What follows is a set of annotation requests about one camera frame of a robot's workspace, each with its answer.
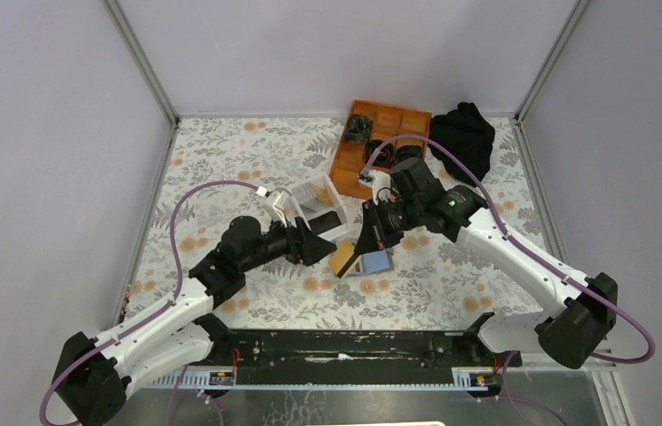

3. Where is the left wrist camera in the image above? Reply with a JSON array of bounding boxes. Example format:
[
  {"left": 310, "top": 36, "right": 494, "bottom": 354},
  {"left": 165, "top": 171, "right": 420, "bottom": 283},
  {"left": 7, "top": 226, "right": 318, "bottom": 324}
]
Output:
[{"left": 264, "top": 188, "right": 293, "bottom": 225}]

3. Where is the rolled dark sock top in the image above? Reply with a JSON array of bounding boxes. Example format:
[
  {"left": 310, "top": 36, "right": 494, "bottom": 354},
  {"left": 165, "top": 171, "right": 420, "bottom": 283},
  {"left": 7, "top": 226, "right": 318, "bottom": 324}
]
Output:
[{"left": 343, "top": 114, "right": 374, "bottom": 145}]

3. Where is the rolled dark sock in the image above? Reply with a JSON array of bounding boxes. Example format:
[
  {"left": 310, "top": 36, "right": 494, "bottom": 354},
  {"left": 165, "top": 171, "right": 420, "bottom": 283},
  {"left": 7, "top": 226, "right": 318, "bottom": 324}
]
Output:
[
  {"left": 365, "top": 139, "right": 395, "bottom": 169},
  {"left": 393, "top": 145, "right": 423, "bottom": 165},
  {"left": 343, "top": 114, "right": 374, "bottom": 145}
]

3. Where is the purple cable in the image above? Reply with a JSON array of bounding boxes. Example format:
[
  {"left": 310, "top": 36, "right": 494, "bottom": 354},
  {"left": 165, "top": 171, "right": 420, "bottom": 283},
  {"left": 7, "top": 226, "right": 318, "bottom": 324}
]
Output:
[
  {"left": 39, "top": 179, "right": 267, "bottom": 426},
  {"left": 359, "top": 135, "right": 657, "bottom": 426}
]

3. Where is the white plastic card tray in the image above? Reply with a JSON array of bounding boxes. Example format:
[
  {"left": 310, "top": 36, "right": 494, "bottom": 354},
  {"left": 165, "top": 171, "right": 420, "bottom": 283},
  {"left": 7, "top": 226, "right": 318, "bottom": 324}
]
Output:
[{"left": 288, "top": 174, "right": 350, "bottom": 242}]

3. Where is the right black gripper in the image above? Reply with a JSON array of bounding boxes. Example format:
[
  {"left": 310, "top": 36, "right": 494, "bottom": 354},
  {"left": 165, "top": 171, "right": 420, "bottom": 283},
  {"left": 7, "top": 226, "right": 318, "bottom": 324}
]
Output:
[{"left": 354, "top": 196, "right": 422, "bottom": 256}]

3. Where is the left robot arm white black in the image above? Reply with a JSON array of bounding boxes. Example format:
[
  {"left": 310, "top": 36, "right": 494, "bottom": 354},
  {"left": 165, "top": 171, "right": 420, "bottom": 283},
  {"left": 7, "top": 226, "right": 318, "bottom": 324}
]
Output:
[{"left": 50, "top": 216, "right": 336, "bottom": 425}]

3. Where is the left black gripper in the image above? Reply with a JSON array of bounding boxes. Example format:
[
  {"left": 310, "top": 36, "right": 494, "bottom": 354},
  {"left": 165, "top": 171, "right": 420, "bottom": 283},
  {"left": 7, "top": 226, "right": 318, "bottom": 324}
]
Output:
[{"left": 240, "top": 213, "right": 337, "bottom": 275}]

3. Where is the orange wooden compartment box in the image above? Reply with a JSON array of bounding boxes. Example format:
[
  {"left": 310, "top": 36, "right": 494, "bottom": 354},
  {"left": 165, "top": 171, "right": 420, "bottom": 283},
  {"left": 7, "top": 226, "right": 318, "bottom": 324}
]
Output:
[{"left": 329, "top": 99, "right": 432, "bottom": 200}]

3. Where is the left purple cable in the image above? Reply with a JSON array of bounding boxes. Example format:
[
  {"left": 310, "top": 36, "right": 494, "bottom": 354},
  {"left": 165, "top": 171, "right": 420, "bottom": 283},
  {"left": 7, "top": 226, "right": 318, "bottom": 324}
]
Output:
[{"left": 39, "top": 179, "right": 267, "bottom": 426}]

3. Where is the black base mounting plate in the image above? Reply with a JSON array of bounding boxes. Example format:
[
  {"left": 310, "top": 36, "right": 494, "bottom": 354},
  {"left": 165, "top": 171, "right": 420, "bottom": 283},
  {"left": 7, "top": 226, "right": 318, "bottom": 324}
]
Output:
[{"left": 186, "top": 328, "right": 523, "bottom": 369}]

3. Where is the black cloth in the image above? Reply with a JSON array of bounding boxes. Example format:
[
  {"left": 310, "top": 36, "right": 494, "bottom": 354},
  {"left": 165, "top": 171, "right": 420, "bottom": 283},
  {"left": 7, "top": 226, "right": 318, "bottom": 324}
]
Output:
[{"left": 429, "top": 102, "right": 496, "bottom": 182}]

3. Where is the gold credit card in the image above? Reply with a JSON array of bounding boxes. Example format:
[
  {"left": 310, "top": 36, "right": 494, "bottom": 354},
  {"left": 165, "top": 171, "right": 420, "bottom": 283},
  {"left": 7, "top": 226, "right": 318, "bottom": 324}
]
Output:
[
  {"left": 345, "top": 260, "right": 364, "bottom": 276},
  {"left": 328, "top": 240, "right": 361, "bottom": 279}
]

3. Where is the grey leather card holder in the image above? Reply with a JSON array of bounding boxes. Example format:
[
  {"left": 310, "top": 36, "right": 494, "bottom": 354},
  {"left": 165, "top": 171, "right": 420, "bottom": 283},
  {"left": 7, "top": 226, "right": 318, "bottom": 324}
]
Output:
[{"left": 334, "top": 240, "right": 394, "bottom": 277}]

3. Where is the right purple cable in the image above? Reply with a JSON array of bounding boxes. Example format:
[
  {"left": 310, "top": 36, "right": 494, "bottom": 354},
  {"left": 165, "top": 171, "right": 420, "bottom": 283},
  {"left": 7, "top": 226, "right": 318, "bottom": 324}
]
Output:
[{"left": 359, "top": 135, "right": 657, "bottom": 426}]

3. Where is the floral table mat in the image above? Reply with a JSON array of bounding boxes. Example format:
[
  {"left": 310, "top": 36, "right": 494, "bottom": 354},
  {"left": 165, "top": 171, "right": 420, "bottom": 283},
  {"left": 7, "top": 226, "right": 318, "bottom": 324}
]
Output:
[{"left": 122, "top": 117, "right": 539, "bottom": 330}]

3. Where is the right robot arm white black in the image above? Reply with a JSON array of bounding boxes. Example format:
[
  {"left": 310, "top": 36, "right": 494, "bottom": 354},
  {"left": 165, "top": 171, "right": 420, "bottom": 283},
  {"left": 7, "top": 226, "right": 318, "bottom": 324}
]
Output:
[{"left": 355, "top": 185, "right": 619, "bottom": 369}]

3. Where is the white slotted cable duct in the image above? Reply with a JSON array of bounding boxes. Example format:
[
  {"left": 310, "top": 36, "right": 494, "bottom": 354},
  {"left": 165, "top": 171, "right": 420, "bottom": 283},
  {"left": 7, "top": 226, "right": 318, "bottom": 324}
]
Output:
[{"left": 142, "top": 368, "right": 494, "bottom": 393}]

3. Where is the stack of cards in tray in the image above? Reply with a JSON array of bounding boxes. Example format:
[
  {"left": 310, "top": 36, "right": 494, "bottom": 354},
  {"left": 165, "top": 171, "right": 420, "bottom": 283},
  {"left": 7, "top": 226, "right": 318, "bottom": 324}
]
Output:
[{"left": 292, "top": 183, "right": 335, "bottom": 211}]

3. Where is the rolled dark sock right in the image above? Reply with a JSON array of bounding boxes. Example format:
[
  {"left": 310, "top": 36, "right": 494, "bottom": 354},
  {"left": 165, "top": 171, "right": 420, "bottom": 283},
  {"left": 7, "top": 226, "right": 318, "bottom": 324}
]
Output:
[{"left": 393, "top": 145, "right": 423, "bottom": 165}]

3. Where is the rolled dark sock middle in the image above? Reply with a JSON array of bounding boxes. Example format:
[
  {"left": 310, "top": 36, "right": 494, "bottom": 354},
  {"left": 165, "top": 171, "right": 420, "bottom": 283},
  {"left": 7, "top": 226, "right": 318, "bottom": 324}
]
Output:
[{"left": 365, "top": 139, "right": 395, "bottom": 169}]

